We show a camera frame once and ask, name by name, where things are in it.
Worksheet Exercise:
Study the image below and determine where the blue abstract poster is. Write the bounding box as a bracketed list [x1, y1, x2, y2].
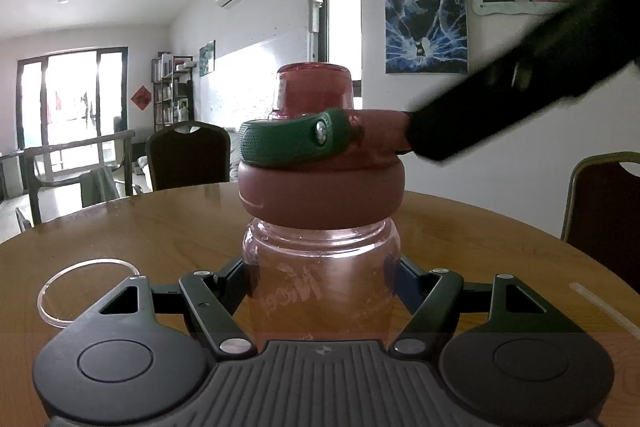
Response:
[385, 0, 469, 74]

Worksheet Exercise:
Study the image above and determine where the dark banquet chair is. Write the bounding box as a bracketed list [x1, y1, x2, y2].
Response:
[146, 121, 231, 192]

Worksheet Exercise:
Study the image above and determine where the gold framed chair right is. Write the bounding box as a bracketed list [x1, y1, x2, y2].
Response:
[561, 152, 639, 291]

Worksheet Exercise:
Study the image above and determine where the dark bookshelf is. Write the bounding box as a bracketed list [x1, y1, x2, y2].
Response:
[152, 52, 196, 131]

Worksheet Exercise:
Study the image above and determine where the small framed wall picture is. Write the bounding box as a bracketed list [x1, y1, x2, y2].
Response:
[198, 40, 216, 78]

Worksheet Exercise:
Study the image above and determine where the white strip on table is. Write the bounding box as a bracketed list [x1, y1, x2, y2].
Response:
[570, 282, 640, 340]

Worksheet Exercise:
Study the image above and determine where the wooden armchair with cloth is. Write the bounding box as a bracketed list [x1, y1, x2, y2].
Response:
[22, 130, 140, 227]

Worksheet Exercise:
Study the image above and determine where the clear glass bowl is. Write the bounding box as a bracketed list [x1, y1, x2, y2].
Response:
[36, 258, 141, 329]

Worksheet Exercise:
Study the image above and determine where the clear pink water bottle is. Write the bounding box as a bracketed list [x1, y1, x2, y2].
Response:
[242, 218, 400, 349]

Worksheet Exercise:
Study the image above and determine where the red diamond wall decoration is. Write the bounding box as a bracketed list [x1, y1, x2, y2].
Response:
[131, 86, 153, 110]

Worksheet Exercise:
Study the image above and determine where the pink green bottle cap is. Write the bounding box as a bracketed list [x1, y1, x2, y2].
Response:
[239, 62, 411, 230]

